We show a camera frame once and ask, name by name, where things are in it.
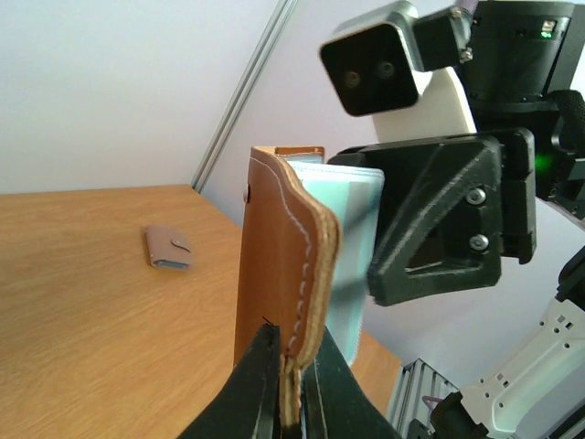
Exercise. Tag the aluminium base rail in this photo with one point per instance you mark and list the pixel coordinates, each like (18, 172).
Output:
(418, 389)

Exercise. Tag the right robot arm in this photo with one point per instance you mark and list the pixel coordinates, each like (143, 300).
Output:
(492, 127)

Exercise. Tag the taupe leather card holder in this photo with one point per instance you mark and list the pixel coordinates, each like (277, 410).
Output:
(168, 247)

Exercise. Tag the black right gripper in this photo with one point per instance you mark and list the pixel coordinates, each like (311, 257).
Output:
(451, 207)

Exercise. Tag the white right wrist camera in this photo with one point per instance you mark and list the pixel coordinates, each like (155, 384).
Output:
(398, 68)

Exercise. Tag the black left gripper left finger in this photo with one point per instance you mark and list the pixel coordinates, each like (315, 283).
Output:
(247, 407)

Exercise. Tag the brown leather card holder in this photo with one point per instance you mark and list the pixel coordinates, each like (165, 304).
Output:
(290, 244)

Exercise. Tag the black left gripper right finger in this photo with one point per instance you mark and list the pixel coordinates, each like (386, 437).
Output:
(333, 403)

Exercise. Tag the aluminium frame post right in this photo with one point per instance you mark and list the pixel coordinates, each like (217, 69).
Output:
(246, 85)

